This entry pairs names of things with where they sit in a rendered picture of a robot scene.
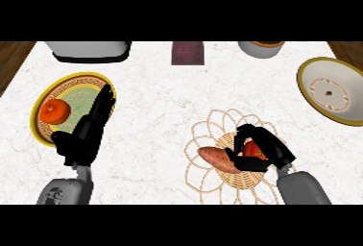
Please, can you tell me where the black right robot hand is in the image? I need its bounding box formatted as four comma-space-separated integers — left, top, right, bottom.
224, 123, 298, 173

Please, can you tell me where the brown sweet potato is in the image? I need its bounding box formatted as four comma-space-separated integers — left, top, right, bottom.
198, 146, 243, 175

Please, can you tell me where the grey pot with brown rim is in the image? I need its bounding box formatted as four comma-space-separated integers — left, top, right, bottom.
236, 41, 286, 60

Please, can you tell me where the yellow rimmed patterned plate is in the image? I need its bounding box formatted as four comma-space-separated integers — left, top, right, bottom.
28, 71, 118, 148

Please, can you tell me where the red tomato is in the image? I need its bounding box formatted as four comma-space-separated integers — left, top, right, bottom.
242, 139, 270, 161

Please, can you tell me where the white bowl with gold rim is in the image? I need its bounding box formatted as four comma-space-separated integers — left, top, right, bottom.
295, 57, 363, 128

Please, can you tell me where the dark maroon box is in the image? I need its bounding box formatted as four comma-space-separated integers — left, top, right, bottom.
170, 41, 205, 66

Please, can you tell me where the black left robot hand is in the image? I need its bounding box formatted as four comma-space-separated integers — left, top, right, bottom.
50, 84, 118, 167

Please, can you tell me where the orange fruit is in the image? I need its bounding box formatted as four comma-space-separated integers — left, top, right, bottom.
38, 98, 72, 126

